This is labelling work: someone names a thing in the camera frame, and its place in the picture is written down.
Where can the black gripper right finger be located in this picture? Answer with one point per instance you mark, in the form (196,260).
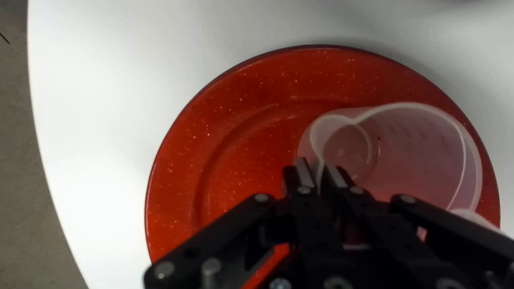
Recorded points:
(332,180)

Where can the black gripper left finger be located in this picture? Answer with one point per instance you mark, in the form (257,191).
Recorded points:
(307,183)

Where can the clear plastic measuring jug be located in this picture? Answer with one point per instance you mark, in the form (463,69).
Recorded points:
(402,148)

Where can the red plate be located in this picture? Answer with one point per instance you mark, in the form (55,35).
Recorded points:
(236,135)

